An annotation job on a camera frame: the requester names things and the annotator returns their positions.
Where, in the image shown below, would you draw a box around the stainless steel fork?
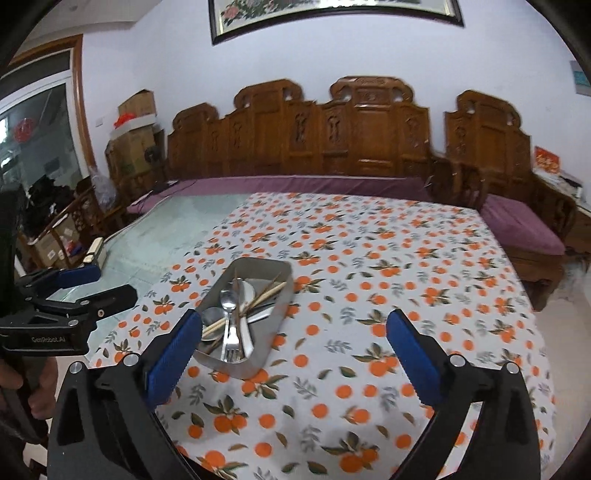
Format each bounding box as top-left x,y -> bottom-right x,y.
223,276 -> 246,363

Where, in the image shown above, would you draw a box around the orange print tablecloth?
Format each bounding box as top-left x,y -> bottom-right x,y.
88,193 -> 556,479

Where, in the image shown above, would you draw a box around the purple armchair cushion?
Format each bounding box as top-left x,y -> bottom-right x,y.
480,194 -> 565,256

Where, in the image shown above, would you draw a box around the metal rectangular tray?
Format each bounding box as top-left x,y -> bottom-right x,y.
193,258 -> 294,379

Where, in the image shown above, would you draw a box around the stacked cardboard boxes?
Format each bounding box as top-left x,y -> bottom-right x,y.
105,89 -> 163,194

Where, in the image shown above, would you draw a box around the light wooden chopstick in tray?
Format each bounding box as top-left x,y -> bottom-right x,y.
201,281 -> 287,341

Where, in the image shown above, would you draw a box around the stainless steel spoon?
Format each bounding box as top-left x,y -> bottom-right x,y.
219,289 -> 238,363

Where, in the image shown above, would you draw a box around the carved wooden armchair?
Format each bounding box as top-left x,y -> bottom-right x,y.
441,90 -> 566,311

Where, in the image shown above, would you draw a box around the dark wooden chopstick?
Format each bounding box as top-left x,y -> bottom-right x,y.
240,276 -> 286,315
232,270 -> 243,362

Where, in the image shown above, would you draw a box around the glass door with wood frame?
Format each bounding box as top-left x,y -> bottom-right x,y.
0,34 -> 98,241

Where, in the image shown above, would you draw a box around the white plastic knife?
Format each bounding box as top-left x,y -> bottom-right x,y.
239,306 -> 273,325

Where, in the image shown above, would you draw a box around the framed flower painting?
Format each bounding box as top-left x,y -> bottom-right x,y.
207,0 -> 464,45

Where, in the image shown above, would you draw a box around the wooden chair at left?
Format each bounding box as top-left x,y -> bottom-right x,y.
18,187 -> 126,269

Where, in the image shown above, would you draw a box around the wooden side table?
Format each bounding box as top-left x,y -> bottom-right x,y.
531,174 -> 590,257

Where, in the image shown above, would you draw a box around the person's left hand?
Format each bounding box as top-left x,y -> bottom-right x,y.
0,355 -> 60,421

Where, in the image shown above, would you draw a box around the white plastic soup spoon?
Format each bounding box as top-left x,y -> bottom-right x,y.
228,278 -> 256,314

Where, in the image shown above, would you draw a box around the carved wooden sofa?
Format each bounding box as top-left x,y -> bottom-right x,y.
167,76 -> 431,179

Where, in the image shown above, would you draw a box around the grey wall electrical box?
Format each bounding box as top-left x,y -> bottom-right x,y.
570,60 -> 591,97

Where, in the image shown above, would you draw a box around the red greeting card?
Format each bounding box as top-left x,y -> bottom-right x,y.
534,146 -> 560,175

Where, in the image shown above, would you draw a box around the purple sofa cushion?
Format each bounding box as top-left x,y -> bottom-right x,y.
127,175 -> 434,215

